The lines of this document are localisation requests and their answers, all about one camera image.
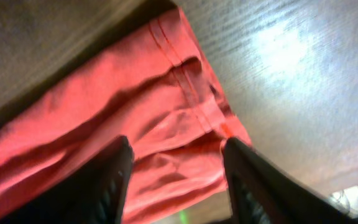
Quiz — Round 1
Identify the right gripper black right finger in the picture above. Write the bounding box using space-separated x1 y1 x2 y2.
223 138 353 223

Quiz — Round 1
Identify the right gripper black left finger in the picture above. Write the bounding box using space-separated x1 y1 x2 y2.
0 136 134 224

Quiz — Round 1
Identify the orange McKinney Boyd soccer t-shirt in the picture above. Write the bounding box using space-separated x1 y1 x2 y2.
0 8 250 223

